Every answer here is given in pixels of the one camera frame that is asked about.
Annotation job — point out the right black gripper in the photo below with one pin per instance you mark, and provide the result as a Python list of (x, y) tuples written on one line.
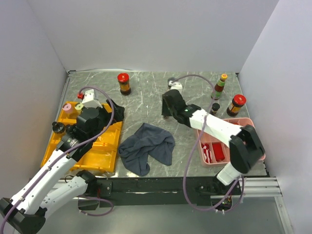
[(165, 112)]

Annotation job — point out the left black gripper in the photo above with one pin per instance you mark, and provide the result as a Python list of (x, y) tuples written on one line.
[(118, 113)]

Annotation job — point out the green lid cream bottle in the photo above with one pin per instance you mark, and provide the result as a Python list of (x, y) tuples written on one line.
[(78, 108)]

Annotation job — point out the round black cap dark bottle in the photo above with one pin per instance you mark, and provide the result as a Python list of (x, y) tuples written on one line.
[(58, 128)]

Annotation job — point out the red lid sauce jar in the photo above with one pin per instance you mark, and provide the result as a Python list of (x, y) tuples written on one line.
[(124, 83), (237, 103)]

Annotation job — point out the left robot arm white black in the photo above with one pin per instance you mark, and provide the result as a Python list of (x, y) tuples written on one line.
[(28, 210)]

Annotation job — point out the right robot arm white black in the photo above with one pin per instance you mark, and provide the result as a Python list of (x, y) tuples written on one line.
[(245, 146)]

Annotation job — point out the dark blue cloth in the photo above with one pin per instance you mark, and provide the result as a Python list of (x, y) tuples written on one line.
[(147, 141)]

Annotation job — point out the pink compartment tray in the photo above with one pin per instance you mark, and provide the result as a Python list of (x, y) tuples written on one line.
[(206, 138)]

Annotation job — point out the pink lid bottle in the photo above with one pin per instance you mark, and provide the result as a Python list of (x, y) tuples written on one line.
[(68, 109)]

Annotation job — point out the red white striped packet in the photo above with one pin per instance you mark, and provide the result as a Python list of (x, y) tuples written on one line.
[(206, 152)]

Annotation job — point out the yellow cap chili sauce bottle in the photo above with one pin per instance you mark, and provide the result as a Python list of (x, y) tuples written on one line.
[(219, 87)]

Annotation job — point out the red packet in tray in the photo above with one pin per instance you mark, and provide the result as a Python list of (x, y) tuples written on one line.
[(218, 152)]

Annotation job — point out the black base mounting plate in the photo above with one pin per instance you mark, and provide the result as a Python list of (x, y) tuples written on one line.
[(160, 190)]

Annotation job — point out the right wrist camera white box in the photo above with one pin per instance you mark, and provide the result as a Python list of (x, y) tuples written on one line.
[(174, 85)]

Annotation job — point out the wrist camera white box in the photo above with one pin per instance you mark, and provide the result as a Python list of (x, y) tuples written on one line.
[(89, 99), (174, 85)]

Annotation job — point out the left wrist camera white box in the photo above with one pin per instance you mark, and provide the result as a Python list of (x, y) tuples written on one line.
[(89, 99)]

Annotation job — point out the aluminium frame rail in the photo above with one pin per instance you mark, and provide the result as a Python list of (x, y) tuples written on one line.
[(263, 211)]

